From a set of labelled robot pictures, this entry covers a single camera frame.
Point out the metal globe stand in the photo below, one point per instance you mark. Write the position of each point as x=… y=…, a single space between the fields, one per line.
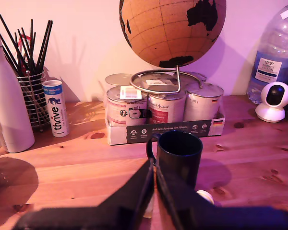
x=178 y=79

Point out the printed cardboard can tray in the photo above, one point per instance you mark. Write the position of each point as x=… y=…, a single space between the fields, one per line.
x=139 y=134

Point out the white insulated bottle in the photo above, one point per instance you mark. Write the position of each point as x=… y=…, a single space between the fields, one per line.
x=9 y=107

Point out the cork globe with black continents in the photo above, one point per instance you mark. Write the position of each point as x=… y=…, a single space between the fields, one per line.
x=168 y=31

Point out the thrive cat treat tube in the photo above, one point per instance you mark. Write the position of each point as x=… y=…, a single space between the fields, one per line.
x=57 y=110

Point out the thin black stick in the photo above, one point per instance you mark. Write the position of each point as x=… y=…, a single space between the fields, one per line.
x=12 y=40
x=43 y=40
x=31 y=38
x=23 y=48
x=47 y=40

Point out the white coffee capsule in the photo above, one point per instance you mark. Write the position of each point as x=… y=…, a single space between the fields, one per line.
x=206 y=196

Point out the black coffee mug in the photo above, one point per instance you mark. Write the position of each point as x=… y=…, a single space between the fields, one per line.
x=182 y=163

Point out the large clear water bottle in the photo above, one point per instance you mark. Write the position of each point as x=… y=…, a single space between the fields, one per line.
x=276 y=55

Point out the small white round camera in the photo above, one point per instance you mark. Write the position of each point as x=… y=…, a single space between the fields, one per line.
x=273 y=100

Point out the pet food can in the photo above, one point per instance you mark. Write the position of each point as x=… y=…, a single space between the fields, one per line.
x=156 y=80
x=117 y=79
x=194 y=76
x=202 y=103
x=165 y=110
x=122 y=112

